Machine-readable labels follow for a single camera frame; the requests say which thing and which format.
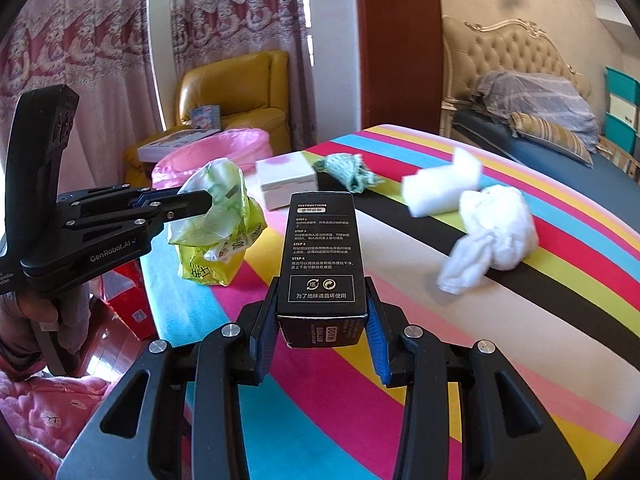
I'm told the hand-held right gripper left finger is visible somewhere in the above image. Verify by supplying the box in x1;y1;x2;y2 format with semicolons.
90;274;281;480

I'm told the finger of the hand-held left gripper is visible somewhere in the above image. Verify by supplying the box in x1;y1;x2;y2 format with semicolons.
62;191;213;234
57;186;183;207

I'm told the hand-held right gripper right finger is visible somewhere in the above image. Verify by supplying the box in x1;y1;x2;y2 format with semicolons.
364;275;572;480

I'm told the green plastic bag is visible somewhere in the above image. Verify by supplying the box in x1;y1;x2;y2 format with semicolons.
167;158;267;287

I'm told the black printed carton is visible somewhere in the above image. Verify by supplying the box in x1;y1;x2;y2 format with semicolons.
276;191;370;350

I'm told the pink bag lined trash bin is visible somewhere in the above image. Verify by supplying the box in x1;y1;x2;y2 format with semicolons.
151;128;275;192

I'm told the person's left hand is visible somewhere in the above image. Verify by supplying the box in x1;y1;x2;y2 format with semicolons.
0;290;61;357

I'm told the colourful striped tablecloth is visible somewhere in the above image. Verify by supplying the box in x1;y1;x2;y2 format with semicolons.
140;124;640;480

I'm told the flat white game box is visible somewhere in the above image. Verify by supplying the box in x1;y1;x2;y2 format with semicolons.
137;128;221;162

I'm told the red shopping bag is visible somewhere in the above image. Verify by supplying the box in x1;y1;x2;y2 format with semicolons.
102;262;158;341

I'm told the small upright picture box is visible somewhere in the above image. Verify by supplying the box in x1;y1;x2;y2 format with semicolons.
190;104;223;128

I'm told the pink lace curtain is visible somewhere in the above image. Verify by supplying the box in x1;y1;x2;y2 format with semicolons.
0;0;321;233

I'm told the yellow leather armchair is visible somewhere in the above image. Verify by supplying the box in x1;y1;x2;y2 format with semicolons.
124;50;291;176

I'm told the white cardboard box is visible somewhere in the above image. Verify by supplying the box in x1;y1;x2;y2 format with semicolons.
255;154;319;211

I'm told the white foam block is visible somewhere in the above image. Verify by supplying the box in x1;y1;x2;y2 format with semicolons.
401;149;483;219

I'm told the crumpled white tissue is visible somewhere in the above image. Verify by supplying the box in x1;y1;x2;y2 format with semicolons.
436;184;539;295

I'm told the teal crumpled cloth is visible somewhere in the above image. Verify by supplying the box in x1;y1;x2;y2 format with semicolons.
312;152;386;195

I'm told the pink quilted clothing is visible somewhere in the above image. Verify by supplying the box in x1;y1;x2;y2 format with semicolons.
0;345;108;461

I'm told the striped pillow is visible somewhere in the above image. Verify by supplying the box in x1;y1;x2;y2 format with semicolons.
509;111;595;168

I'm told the blue bed mattress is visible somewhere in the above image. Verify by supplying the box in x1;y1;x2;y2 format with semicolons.
450;109;640;221

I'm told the grey bedding in plastic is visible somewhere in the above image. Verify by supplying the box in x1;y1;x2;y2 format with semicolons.
470;70;601;153

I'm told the tufted beige headboard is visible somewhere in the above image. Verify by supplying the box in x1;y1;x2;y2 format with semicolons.
442;15;593;108

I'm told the stack of storage boxes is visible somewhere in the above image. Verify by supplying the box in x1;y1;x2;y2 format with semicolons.
602;66;640;153

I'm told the wooden bed rail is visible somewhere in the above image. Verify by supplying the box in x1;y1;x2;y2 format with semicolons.
597;135;640;183

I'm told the brown wooden door frame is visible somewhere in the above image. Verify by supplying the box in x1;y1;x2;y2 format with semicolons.
350;0;446;136

